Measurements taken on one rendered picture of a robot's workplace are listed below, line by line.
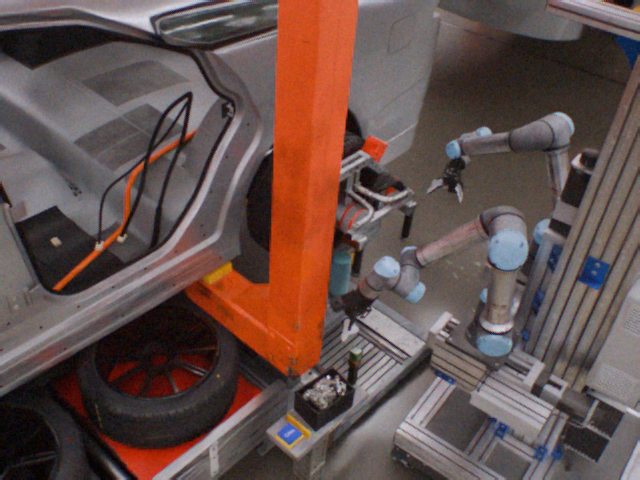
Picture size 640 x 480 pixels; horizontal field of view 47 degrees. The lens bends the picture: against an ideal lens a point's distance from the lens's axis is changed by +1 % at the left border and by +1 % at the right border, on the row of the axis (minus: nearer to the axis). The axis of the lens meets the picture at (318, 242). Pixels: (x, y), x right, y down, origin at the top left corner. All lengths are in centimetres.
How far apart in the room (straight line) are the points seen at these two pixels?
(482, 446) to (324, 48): 190
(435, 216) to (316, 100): 267
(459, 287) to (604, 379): 156
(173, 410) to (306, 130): 128
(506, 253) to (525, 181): 292
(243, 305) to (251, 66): 96
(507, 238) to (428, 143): 315
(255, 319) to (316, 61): 126
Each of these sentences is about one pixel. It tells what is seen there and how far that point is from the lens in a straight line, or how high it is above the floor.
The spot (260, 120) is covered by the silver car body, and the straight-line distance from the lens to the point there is 284.
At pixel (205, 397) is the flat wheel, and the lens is 295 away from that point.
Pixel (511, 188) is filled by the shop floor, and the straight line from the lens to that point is 511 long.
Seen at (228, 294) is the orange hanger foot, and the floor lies 68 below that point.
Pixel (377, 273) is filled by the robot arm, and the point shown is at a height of 120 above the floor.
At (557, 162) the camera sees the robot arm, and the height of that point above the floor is 125.
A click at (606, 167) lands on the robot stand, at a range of 246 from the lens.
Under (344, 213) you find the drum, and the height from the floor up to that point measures 90.
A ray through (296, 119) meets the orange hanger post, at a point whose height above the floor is 171.
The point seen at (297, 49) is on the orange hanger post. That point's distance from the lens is 210.
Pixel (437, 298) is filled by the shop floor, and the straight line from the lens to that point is 414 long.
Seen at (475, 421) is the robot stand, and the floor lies 21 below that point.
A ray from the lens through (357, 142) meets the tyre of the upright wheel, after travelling 317.
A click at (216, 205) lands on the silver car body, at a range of 291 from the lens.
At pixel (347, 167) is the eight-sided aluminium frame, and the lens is 305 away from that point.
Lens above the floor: 286
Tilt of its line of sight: 41 degrees down
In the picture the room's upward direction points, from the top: 5 degrees clockwise
